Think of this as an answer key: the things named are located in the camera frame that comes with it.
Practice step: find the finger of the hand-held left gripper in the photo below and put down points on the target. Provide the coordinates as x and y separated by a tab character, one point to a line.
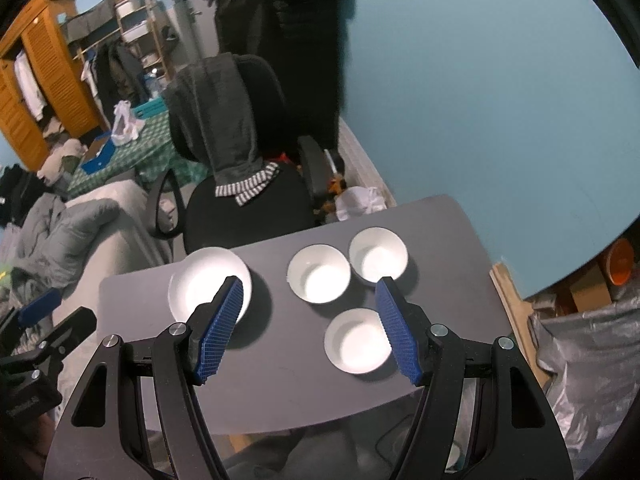
37	307
67	332

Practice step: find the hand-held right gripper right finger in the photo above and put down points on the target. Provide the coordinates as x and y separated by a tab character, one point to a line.
397	332

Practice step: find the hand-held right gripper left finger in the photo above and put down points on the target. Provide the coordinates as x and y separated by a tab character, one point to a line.
220	335

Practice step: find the white bowl with black rim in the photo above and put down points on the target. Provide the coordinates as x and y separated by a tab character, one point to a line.
355	342
318	280
377	255

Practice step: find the white plate with black rim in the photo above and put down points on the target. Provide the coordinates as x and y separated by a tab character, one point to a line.
200	280

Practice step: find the grey duvet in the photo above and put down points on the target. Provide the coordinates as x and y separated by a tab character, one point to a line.
55	230

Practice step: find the grey bed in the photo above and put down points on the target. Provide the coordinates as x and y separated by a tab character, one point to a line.
125	250

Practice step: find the black clothes pile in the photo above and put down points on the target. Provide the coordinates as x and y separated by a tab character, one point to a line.
15	187

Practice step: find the black office chair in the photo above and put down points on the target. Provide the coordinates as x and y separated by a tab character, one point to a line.
245	210

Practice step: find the crumpled white floor bag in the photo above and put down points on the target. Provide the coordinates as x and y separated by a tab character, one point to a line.
360	200

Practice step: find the person's grey pants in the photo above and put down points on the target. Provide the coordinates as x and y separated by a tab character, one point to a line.
300	455

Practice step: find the beige clothes pile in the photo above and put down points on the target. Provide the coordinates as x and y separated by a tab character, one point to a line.
62	157

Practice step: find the blue cardboard box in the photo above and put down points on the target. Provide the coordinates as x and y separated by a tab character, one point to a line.
97	156

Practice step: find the grey plastic bag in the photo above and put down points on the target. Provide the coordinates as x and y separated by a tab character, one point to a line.
585	365

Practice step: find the green checkered tablecloth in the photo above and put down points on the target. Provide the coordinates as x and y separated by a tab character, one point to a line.
150	152

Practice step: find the brown cardboard box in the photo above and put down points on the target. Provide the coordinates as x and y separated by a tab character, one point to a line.
590	287

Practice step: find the white plastic bag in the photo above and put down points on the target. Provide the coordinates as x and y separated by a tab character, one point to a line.
122	125

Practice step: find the white shirt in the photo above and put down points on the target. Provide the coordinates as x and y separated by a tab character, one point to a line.
30	85

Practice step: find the orange wooden wardrobe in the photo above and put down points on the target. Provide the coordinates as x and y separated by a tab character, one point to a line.
55	85

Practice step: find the grey hoodie with striped cuff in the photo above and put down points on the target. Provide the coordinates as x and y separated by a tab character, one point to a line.
220	110

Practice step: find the teal plastic crate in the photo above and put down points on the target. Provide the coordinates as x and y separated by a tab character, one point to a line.
149	107

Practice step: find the orange plastic bucket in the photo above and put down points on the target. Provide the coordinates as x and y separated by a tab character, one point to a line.
620	262

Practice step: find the hanging dark clothes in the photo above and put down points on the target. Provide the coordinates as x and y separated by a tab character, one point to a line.
115	75

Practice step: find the hanging black coats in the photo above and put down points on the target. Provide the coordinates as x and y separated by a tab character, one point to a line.
290	60

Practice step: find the wooden shelf rack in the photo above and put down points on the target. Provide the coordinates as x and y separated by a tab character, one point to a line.
135	25

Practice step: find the grey door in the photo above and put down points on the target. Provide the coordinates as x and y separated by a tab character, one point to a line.
187	15

